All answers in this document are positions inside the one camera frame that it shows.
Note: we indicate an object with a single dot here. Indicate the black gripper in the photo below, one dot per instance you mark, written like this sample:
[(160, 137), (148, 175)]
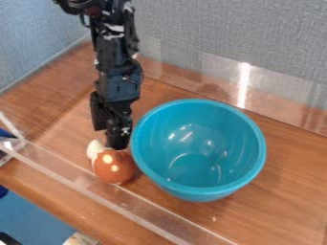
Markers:
[(117, 90)]

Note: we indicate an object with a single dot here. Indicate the brown white toy mushroom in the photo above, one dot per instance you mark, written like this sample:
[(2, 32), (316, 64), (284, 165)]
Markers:
[(112, 164)]

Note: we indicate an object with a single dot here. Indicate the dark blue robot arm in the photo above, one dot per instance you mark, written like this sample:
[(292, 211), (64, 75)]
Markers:
[(108, 18)]

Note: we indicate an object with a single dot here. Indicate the blue plastic bowl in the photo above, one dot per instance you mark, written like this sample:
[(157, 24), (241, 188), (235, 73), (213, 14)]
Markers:
[(199, 148)]

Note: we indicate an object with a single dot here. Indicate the clear acrylic front barrier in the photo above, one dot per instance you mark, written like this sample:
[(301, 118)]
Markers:
[(105, 211)]

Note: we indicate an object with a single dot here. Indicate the clear acrylic barrier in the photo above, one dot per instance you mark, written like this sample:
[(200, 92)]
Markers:
[(105, 211), (271, 94), (24, 58)]

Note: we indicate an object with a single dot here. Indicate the clear acrylic left barrier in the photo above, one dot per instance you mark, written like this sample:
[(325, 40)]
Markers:
[(24, 58)]

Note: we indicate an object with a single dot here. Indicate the clear acrylic back barrier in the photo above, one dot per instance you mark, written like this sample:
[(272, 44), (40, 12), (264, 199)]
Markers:
[(271, 94)]

